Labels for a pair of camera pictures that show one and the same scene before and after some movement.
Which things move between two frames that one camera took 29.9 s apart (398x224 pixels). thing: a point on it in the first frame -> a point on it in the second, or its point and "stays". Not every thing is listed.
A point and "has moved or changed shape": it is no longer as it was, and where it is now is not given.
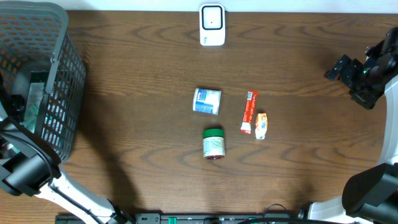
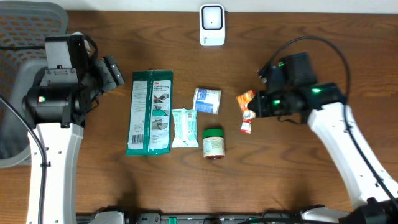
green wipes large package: [38, 79] has moved or changed shape
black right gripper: [365, 100] -> [262, 98]
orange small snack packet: [261, 122] -> [244, 99]
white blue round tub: [206, 101] stays
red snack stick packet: [250, 108] stays
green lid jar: [213, 144] stays
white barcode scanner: [212, 25] stays
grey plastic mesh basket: [32, 39] stays
